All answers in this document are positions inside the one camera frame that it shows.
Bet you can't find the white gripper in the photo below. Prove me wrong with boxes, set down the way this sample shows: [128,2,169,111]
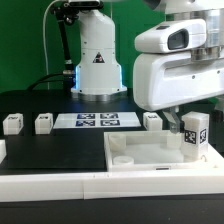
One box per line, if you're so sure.
[133,52,224,134]

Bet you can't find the white square tabletop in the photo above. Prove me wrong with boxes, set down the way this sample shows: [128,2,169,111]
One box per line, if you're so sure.
[104,131,214,172]

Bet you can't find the white cable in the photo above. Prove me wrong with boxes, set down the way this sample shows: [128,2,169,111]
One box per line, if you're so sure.
[41,0,63,90]

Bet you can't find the white fence bar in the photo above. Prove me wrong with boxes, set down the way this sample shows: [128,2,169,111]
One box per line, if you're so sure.
[208,147,224,169]
[0,168,224,202]

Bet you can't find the white front fence bar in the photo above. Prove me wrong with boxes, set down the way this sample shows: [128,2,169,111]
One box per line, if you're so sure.
[0,168,224,202]

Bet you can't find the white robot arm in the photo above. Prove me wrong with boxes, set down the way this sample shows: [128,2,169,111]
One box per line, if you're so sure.
[69,0,224,132]

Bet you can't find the white right fence bar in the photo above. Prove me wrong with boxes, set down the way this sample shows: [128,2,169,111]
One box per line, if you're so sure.
[208,147,224,169]

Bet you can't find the black cables on table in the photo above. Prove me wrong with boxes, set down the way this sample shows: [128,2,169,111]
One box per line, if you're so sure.
[26,73,75,92]

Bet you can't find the white sheet with tags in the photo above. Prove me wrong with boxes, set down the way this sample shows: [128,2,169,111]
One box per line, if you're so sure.
[54,112,141,129]

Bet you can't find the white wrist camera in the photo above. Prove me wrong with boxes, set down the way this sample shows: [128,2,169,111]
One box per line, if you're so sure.
[135,19,207,54]

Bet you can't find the white left fence block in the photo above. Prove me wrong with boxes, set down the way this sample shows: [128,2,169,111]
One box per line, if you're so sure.
[0,140,7,164]

